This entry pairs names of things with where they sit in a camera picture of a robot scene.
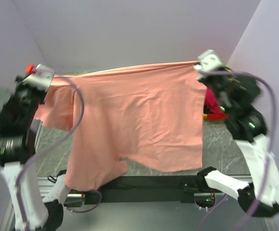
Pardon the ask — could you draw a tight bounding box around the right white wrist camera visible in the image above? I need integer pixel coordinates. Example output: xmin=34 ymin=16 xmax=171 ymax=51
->
xmin=194 ymin=50 xmax=225 ymax=73

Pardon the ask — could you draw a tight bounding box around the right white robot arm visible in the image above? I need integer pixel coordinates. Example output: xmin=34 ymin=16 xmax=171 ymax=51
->
xmin=196 ymin=65 xmax=279 ymax=218

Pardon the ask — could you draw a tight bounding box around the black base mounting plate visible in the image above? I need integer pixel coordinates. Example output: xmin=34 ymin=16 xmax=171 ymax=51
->
xmin=81 ymin=175 xmax=226 ymax=205

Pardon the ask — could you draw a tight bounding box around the red t shirt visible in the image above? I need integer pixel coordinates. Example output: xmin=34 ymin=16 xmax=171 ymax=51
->
xmin=203 ymin=89 xmax=225 ymax=114

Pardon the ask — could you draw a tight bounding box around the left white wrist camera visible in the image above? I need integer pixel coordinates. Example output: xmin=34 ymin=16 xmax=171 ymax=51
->
xmin=21 ymin=64 xmax=55 ymax=92

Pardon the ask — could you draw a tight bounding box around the pink t shirt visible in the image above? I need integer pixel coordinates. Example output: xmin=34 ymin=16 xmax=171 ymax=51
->
xmin=35 ymin=61 xmax=206 ymax=191

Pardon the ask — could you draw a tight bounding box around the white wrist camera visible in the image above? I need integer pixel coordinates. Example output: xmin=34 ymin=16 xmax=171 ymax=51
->
xmin=21 ymin=64 xmax=55 ymax=92
xmin=194 ymin=50 xmax=225 ymax=73

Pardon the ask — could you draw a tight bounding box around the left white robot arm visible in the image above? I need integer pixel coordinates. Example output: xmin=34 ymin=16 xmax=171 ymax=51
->
xmin=0 ymin=74 xmax=63 ymax=231

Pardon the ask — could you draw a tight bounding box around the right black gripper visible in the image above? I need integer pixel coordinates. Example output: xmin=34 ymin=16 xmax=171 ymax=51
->
xmin=195 ymin=65 xmax=231 ymax=112

